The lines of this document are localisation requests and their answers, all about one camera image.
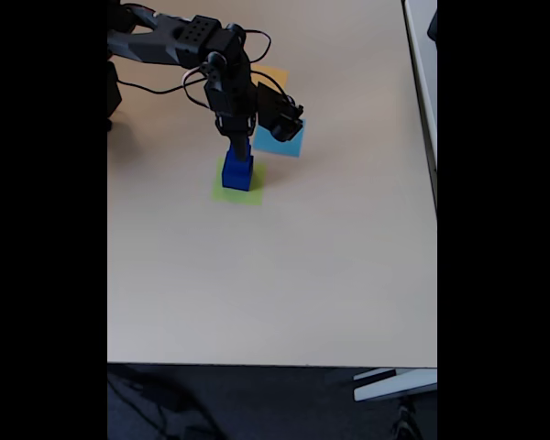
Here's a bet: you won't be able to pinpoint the medium blue cube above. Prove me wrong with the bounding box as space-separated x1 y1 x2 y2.
226 147 254 171

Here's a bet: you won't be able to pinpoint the large blue cube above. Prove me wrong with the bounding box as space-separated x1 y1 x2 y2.
221 156 255 192

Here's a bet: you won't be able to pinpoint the blue paper square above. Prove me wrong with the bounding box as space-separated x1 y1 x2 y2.
251 117 307 159

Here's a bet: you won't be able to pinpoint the orange paper square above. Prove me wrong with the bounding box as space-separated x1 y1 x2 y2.
249 63 289 91

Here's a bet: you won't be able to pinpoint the green paper square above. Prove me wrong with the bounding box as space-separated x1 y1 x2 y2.
212 158 268 206

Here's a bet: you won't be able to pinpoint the white table foot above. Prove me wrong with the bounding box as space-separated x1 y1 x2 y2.
352 368 438 403

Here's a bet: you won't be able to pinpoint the thin arm servo wire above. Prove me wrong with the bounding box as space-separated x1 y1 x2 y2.
181 67 212 111

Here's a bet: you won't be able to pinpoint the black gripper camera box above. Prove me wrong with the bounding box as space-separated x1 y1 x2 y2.
255 81 305 144

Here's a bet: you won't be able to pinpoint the black floor cables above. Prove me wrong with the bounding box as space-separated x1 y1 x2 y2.
107 366 221 440

